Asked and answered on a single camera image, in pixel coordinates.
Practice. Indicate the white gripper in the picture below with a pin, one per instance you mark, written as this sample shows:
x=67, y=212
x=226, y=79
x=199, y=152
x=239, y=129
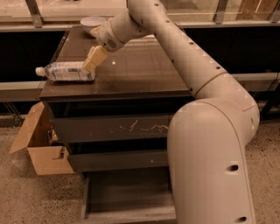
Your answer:
x=105, y=37

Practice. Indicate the clear plastic water bottle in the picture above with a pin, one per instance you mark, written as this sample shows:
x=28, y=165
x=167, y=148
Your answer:
x=65, y=71

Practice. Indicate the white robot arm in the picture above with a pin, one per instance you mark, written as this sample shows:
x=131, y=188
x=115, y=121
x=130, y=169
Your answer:
x=207, y=137

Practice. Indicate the dark brown drawer cabinet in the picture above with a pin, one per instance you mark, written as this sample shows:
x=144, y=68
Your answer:
x=139, y=71

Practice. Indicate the top cabinet drawer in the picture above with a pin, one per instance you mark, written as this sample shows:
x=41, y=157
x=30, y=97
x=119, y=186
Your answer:
x=96, y=121

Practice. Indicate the cabinet drawer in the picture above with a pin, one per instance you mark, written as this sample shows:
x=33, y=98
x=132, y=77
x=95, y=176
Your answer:
x=96, y=121
x=118, y=155
x=137, y=196

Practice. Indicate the middle cabinet drawer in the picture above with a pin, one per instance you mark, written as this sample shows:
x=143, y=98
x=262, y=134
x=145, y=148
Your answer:
x=118, y=155

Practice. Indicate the bottom cabinet drawer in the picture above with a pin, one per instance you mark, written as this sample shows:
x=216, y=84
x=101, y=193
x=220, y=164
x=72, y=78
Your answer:
x=137, y=196

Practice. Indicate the white ceramic bowl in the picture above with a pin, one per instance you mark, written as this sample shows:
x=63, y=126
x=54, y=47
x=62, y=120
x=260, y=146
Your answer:
x=89, y=23

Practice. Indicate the open cardboard box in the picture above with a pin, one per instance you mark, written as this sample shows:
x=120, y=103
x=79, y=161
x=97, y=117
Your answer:
x=33, y=136

